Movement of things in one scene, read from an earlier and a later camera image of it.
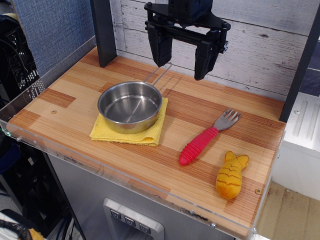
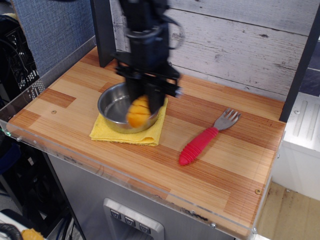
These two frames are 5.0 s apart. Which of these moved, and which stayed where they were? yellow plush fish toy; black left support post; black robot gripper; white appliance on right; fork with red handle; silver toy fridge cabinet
Moved: black robot gripper; yellow plush fish toy
Stayed: fork with red handle; white appliance on right; silver toy fridge cabinet; black left support post
